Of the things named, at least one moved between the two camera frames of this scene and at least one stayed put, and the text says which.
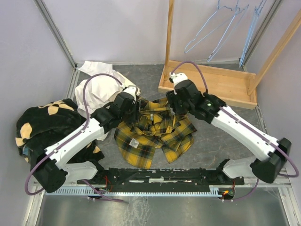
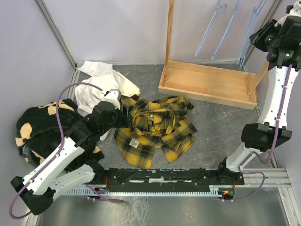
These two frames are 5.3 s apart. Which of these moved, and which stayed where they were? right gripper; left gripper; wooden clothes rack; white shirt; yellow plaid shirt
Moved: left gripper; right gripper
Stayed: yellow plaid shirt; wooden clothes rack; white shirt
